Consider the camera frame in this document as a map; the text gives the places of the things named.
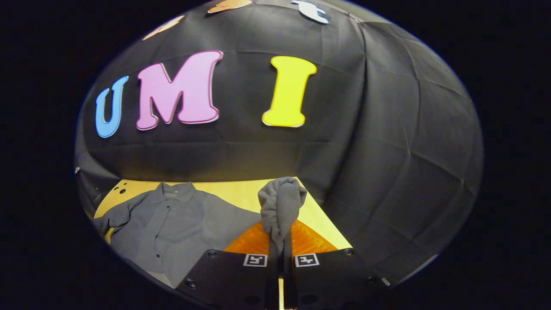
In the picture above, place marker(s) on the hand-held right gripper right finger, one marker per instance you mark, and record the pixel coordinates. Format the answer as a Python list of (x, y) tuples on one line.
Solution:
[(288, 280)]

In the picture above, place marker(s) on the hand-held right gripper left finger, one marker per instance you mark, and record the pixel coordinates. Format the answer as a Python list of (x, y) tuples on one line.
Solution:
[(272, 280)]

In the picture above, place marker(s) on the grey button-up shirt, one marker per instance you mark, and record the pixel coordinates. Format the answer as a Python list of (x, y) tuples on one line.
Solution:
[(181, 224)]

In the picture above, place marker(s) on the black backdrop cloth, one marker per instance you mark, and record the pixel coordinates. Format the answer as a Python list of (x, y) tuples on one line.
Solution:
[(258, 146)]

